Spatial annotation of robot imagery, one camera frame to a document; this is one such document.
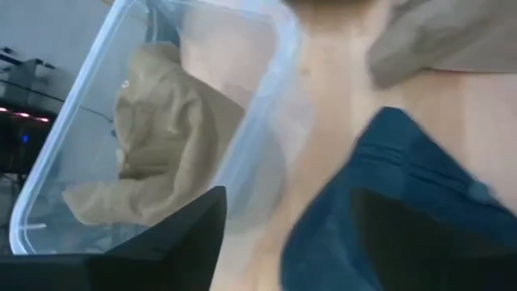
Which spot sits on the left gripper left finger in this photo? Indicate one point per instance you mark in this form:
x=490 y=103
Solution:
x=161 y=262

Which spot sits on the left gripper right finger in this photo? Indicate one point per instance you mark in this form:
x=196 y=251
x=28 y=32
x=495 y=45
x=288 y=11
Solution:
x=424 y=258

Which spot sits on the blue denim cap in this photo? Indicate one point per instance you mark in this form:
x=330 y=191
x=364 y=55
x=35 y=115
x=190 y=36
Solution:
x=404 y=161

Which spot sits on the beige cap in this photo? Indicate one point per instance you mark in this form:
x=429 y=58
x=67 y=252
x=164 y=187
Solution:
x=444 y=36
x=169 y=133

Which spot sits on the clear plastic bin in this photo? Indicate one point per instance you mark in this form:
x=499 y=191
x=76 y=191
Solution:
x=81 y=101

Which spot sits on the black perforated computer case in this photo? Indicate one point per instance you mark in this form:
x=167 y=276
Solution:
x=16 y=153

